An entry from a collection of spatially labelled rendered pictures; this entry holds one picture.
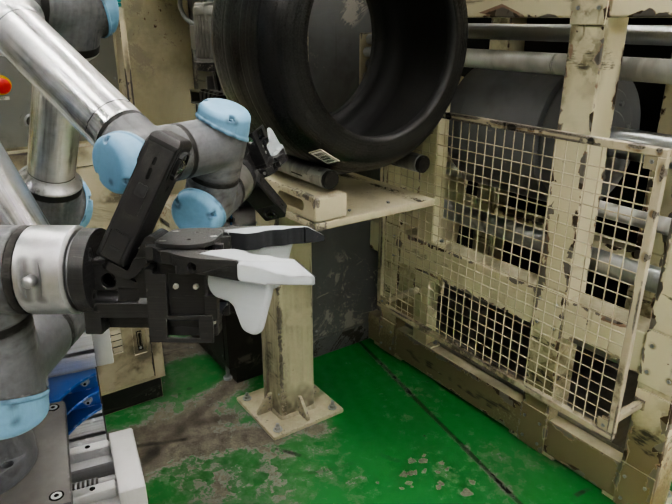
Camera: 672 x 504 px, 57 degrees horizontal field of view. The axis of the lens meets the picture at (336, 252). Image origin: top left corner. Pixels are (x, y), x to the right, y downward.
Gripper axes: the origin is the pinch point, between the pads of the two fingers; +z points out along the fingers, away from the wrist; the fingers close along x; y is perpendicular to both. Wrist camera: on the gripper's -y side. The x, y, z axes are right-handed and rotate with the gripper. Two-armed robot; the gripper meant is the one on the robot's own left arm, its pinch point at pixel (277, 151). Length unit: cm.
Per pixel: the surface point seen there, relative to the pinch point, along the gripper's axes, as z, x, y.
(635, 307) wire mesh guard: 16, -57, -60
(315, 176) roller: 17.9, 2.2, -12.0
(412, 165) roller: 37.7, -14.9, -21.9
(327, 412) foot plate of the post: 41, 40, -97
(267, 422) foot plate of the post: 31, 56, -90
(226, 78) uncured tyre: 21.7, 14.7, 14.5
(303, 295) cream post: 46, 33, -55
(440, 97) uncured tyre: 41.9, -25.8, -8.7
